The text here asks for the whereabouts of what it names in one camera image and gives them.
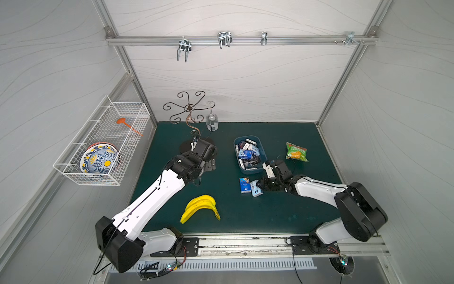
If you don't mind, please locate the white blue tissue pack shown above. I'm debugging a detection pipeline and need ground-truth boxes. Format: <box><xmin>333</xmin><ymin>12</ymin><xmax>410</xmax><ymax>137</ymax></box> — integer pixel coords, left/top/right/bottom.
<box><xmin>250</xmin><ymin>180</ymin><xmax>263</xmax><ymax>198</ymax></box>

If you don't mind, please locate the dark blue tissue pack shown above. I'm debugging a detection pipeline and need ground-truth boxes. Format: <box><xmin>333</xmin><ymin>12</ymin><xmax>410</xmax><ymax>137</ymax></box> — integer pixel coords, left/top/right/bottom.
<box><xmin>240</xmin><ymin>177</ymin><xmax>252</xmax><ymax>194</ymax></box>

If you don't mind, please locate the light blue tissue pack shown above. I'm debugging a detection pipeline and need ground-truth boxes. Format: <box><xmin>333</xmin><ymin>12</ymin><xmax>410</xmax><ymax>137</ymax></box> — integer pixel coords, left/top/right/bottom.
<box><xmin>238</xmin><ymin>149</ymin><xmax>254</xmax><ymax>160</ymax></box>

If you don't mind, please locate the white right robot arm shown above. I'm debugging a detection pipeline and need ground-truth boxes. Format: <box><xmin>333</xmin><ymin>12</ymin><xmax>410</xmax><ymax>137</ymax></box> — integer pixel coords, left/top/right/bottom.
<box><xmin>258</xmin><ymin>174</ymin><xmax>389</xmax><ymax>252</ymax></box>

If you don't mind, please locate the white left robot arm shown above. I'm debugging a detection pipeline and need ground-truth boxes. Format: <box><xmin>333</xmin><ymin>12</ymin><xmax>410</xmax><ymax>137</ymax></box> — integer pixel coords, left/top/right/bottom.
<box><xmin>95</xmin><ymin>140</ymin><xmax>218</xmax><ymax>273</ymax></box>

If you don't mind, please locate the teal storage box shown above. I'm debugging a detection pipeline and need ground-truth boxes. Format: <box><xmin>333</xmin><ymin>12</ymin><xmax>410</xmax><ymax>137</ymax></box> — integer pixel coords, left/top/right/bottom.
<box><xmin>234</xmin><ymin>136</ymin><xmax>267</xmax><ymax>174</ymax></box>

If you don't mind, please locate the green snack bag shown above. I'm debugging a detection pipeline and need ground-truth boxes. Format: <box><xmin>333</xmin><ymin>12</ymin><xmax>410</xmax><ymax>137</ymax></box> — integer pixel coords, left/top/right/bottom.
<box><xmin>286</xmin><ymin>142</ymin><xmax>308</xmax><ymax>162</ymax></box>

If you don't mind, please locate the yellow banana bunch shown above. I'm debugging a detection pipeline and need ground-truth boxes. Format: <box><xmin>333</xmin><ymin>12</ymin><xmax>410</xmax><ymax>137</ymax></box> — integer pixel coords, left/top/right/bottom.
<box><xmin>180</xmin><ymin>195</ymin><xmax>221</xmax><ymax>224</ymax></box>

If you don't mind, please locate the black tissue pack top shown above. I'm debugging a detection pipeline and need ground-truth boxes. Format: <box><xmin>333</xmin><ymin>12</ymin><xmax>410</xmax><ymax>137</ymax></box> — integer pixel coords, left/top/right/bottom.
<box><xmin>245</xmin><ymin>138</ymin><xmax>257</xmax><ymax>146</ymax></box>

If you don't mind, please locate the copper glass rack stand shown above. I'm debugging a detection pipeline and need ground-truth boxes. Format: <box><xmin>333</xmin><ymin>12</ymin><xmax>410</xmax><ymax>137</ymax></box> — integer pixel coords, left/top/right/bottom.
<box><xmin>162</xmin><ymin>91</ymin><xmax>211</xmax><ymax>153</ymax></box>

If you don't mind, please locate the orange spatula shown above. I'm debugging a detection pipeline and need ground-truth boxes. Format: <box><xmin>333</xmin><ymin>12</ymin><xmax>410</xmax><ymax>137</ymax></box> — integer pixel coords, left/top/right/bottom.
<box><xmin>117</xmin><ymin>118</ymin><xmax>143</xmax><ymax>137</ymax></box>

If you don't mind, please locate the blue yellow patterned plate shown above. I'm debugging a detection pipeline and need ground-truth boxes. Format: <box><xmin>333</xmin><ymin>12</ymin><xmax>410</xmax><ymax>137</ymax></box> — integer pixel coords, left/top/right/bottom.
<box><xmin>79</xmin><ymin>143</ymin><xmax>118</xmax><ymax>174</ymax></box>

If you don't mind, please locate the metal hook left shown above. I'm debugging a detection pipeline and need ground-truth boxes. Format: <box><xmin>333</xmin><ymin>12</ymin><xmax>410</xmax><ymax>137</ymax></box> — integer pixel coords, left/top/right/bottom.
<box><xmin>177</xmin><ymin>39</ymin><xmax>192</xmax><ymax>63</ymax></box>

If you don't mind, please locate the metal hook middle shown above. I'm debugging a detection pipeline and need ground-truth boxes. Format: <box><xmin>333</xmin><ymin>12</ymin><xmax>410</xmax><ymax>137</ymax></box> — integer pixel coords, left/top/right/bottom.
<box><xmin>217</xmin><ymin>31</ymin><xmax>233</xmax><ymax>49</ymax></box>

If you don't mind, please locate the metal hook small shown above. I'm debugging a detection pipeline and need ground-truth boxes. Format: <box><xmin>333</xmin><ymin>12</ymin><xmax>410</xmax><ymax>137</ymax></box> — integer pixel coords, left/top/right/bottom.
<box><xmin>261</xmin><ymin>31</ymin><xmax>268</xmax><ymax>46</ymax></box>

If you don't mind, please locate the metal hook right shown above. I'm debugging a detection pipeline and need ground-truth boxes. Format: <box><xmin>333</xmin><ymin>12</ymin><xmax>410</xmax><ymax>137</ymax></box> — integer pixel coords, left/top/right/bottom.
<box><xmin>333</xmin><ymin>32</ymin><xmax>365</xmax><ymax>46</ymax></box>

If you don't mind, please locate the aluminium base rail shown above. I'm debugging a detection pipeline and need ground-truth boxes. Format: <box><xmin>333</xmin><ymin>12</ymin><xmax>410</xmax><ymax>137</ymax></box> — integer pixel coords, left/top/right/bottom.
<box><xmin>181</xmin><ymin>233</ymin><xmax>391</xmax><ymax>259</ymax></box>

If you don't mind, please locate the white wire basket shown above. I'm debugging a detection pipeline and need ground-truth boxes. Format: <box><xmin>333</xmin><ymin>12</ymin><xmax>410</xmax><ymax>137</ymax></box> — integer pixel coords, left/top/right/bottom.
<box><xmin>53</xmin><ymin>96</ymin><xmax>150</xmax><ymax>186</ymax></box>

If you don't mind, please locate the aluminium top rail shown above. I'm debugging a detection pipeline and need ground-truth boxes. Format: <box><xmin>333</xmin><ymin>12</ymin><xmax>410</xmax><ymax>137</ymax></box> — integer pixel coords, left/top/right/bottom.
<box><xmin>106</xmin><ymin>33</ymin><xmax>379</xmax><ymax>47</ymax></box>

